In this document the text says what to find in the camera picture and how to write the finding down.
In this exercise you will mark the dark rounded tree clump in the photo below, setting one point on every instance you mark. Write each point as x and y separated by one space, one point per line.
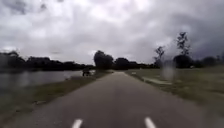
122 63

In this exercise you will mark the dark broad tree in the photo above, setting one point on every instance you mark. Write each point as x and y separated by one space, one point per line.
102 60

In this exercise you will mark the grey asphalt path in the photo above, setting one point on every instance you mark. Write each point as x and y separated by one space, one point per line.
116 100

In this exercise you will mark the pale side path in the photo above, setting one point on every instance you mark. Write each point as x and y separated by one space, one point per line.
156 81

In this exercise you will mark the small thin tree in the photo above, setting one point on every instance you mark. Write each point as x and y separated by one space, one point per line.
159 55

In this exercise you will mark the distant row of trees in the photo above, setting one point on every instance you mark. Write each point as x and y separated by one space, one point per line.
183 62

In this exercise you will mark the row of trees behind water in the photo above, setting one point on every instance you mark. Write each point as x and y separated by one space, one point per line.
40 63

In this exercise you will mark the tall thin tree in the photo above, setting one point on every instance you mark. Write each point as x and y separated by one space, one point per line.
182 43

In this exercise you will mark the grey water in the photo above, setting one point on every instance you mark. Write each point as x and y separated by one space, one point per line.
36 78

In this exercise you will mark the grass verge beside water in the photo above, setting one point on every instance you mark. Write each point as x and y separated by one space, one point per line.
40 93

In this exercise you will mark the open grass field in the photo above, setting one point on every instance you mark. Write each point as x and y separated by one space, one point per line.
196 80

